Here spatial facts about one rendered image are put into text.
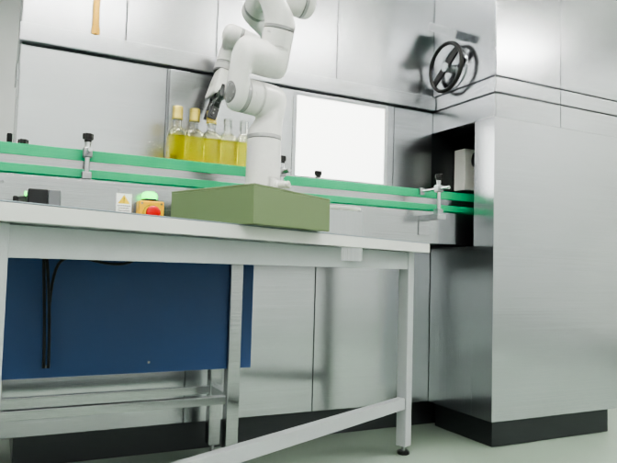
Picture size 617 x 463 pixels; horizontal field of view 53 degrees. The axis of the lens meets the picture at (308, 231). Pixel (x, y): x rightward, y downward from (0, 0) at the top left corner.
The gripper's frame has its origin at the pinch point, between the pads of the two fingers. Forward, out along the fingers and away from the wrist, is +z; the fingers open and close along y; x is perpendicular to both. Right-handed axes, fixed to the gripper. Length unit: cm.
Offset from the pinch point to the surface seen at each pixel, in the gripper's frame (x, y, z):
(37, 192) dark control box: -42, 24, 46
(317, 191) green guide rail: 43.6, 3.5, 12.0
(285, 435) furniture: 36, 43, 89
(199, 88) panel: -3.9, -11.9, -10.9
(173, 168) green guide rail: -8.7, 13.9, 24.8
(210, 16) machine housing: -7.7, -15.0, -38.9
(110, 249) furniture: -26, 68, 57
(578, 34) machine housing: 131, 21, -87
